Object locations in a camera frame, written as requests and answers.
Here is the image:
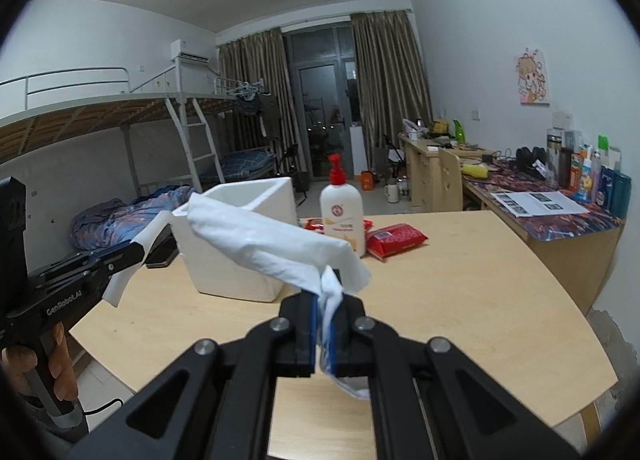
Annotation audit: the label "black smartphone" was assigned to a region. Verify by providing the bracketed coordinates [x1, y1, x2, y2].
[145, 235, 180, 269]

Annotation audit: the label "dark patterned desk mat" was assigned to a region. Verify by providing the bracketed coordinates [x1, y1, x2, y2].
[462, 155, 626, 243]

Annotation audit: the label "white narrow cabinet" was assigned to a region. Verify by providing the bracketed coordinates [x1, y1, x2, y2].
[348, 125, 366, 176]

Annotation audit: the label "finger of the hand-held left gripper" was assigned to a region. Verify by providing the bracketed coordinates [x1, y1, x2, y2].
[87, 241, 149, 282]

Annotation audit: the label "blue patterned quilt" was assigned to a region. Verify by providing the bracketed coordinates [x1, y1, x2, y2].
[69, 185, 198, 251]

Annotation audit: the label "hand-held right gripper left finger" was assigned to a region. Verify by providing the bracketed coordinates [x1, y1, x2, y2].
[65, 291, 319, 460]

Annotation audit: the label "white foam box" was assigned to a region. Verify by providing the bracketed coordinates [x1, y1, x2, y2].
[171, 176, 299, 303]

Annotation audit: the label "blue plaid bedding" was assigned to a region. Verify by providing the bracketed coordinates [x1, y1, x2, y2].
[220, 149, 276, 178]

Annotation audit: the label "black cable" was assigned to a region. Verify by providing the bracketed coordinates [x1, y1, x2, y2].
[82, 396, 124, 417]

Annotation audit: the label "brown curtain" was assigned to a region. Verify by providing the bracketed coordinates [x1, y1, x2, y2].
[350, 10, 433, 176]
[217, 27, 301, 181]

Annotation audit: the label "light wooden desk with drawers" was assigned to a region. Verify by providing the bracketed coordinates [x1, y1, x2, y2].
[398, 132, 493, 213]

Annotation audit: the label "white bunk bed ladder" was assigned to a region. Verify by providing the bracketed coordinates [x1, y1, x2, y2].
[167, 97, 226, 193]

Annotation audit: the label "white air conditioner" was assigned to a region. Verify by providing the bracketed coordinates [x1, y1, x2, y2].
[170, 39, 211, 63]

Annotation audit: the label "printed paper sheets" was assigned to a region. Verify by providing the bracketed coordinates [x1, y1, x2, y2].
[490, 190, 591, 217]

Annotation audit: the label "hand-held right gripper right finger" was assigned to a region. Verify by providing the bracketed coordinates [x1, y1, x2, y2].
[330, 294, 581, 460]

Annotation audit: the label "pink cartoon wall poster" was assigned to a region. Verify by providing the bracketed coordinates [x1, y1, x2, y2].
[514, 47, 551, 105]

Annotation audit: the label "dark hanging clothes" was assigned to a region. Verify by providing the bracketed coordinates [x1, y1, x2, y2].
[235, 90, 281, 141]

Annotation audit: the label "white metal bunk bed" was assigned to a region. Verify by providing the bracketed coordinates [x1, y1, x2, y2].
[192, 77, 281, 181]
[0, 67, 226, 251]

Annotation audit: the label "white lotion pump bottle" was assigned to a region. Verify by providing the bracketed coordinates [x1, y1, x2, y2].
[320, 154, 367, 258]

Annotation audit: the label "row of toiletry bottles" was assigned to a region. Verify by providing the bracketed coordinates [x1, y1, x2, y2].
[546, 127, 633, 218]

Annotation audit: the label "white tissue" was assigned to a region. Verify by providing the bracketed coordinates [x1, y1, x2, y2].
[102, 192, 372, 398]

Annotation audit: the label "light wooden chair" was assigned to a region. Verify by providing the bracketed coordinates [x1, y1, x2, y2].
[437, 147, 465, 213]

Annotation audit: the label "black folding chair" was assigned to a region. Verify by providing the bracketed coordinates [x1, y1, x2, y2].
[277, 142, 313, 201]

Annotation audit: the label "black headphones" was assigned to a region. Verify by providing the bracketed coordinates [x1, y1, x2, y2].
[515, 146, 548, 173]

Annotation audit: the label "person's left hand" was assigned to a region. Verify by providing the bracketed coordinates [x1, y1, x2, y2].
[0, 322, 80, 403]

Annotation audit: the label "glass balcony door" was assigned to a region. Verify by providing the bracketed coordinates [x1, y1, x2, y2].
[282, 24, 363, 181]

